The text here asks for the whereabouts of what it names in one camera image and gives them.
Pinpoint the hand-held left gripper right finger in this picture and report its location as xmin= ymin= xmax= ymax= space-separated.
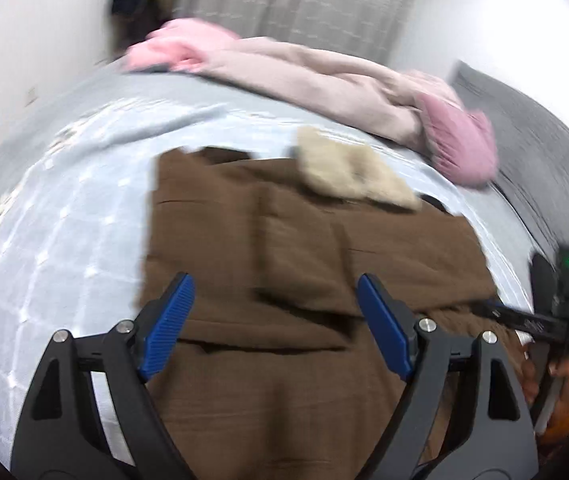
xmin=357 ymin=273 xmax=540 ymax=480

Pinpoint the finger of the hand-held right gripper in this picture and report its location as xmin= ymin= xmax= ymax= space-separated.
xmin=471 ymin=299 xmax=505 ymax=325

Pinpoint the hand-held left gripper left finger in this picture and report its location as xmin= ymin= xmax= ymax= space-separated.
xmin=10 ymin=272 xmax=196 ymax=480

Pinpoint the brown coat with fur collar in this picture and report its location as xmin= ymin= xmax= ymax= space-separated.
xmin=142 ymin=126 xmax=527 ymax=480

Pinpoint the person's right forearm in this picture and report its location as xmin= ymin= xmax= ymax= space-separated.
xmin=537 ymin=384 xmax=569 ymax=448

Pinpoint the person's right hand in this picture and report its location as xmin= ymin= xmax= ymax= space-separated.
xmin=521 ymin=342 xmax=569 ymax=411

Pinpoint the grey checked blanket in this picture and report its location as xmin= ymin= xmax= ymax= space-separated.
xmin=0 ymin=100 xmax=540 ymax=466

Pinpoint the grey pillow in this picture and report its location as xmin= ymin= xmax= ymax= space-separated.
xmin=447 ymin=60 xmax=569 ymax=286

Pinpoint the pink pillow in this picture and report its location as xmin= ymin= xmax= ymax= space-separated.
xmin=414 ymin=92 xmax=499 ymax=188

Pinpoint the bed with grey sheet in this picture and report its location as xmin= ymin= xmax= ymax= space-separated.
xmin=0 ymin=67 xmax=550 ymax=466

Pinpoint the pink and beige duvet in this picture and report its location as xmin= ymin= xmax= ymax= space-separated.
xmin=127 ymin=17 xmax=465 ymax=153

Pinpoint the grey patterned curtain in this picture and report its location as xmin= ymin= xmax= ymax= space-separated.
xmin=174 ymin=0 xmax=425 ymax=63

